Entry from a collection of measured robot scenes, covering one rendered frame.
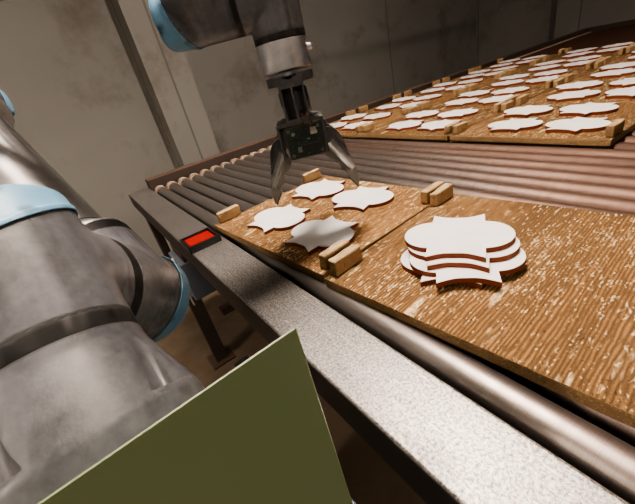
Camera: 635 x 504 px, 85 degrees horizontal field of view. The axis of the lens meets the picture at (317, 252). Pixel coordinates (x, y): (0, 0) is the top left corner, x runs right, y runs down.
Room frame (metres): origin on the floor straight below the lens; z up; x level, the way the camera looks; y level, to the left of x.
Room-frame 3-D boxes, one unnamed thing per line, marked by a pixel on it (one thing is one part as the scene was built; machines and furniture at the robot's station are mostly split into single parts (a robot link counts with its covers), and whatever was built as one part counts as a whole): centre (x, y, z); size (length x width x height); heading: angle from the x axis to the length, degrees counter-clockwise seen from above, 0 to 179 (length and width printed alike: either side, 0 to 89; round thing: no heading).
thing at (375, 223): (0.73, -0.03, 0.93); 0.41 x 0.35 x 0.02; 33
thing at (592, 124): (0.98, -0.74, 0.94); 0.41 x 0.35 x 0.04; 29
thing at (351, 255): (0.47, -0.04, 0.95); 0.06 x 0.02 x 0.03; 125
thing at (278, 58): (0.59, -0.03, 1.23); 0.08 x 0.08 x 0.05
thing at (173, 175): (2.50, -1.13, 0.90); 4.04 x 0.06 x 0.10; 119
